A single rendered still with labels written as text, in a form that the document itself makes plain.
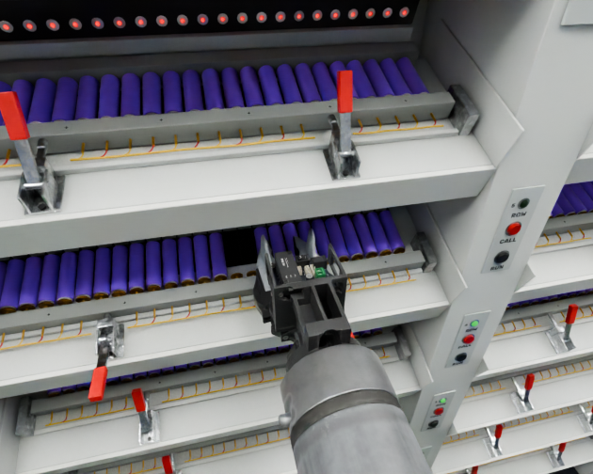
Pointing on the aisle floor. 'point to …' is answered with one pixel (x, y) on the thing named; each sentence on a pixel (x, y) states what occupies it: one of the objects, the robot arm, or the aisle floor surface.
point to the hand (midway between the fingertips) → (282, 250)
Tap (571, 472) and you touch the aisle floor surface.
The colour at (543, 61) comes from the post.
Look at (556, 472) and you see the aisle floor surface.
